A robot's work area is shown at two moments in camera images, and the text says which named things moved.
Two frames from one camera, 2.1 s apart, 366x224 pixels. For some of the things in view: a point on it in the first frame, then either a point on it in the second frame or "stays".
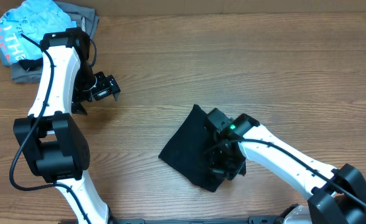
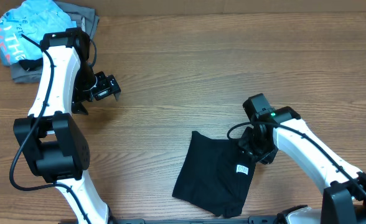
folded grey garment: [85, 17] stays
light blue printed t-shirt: [34, 18] stays
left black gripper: [108, 85] stays
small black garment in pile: [30, 65] stays
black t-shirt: [185, 150] → [216, 175]
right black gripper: [217, 168] → [245, 145]
